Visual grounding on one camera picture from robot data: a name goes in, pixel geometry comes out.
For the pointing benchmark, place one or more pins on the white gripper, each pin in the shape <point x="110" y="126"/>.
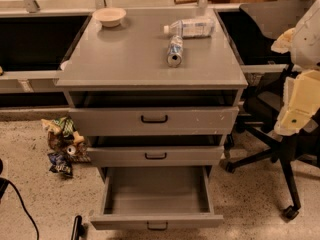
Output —
<point x="307" y="42"/>

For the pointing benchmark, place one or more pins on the grey bottom drawer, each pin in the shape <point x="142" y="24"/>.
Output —
<point x="156" y="199"/>

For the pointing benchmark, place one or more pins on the grey drawer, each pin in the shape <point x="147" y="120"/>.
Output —
<point x="131" y="151"/>
<point x="123" y="113"/>
<point x="156" y="199"/>

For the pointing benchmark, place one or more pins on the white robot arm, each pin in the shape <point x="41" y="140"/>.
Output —
<point x="303" y="41"/>

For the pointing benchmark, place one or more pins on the grey drawer cabinet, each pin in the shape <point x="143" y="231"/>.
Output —
<point x="133" y="57"/>

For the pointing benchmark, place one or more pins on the grey middle drawer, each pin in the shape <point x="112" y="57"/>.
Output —
<point x="131" y="151"/>

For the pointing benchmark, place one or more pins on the grey top drawer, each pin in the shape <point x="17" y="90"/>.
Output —
<point x="123" y="113"/>

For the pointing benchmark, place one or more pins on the black office chair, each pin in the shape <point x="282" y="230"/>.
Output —
<point x="265" y="105"/>

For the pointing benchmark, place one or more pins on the clear plastic water bottle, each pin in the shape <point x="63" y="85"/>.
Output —
<point x="191" y="28"/>

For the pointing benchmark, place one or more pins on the blue white soda can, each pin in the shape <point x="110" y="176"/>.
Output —
<point x="175" y="51"/>

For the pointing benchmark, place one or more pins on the wooden stick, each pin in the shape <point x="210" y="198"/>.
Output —
<point x="184" y="1"/>

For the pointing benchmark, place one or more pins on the beige bowl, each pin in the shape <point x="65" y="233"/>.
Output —
<point x="109" y="17"/>

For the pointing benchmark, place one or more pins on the brown snack bag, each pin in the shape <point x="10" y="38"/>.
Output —
<point x="60" y="144"/>

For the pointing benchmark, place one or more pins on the green chip bag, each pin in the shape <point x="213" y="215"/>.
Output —
<point x="63" y="126"/>

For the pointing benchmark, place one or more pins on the blue snack bag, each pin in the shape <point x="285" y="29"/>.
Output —
<point x="60" y="163"/>

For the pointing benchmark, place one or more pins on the black post on floor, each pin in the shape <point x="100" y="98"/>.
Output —
<point x="78" y="229"/>

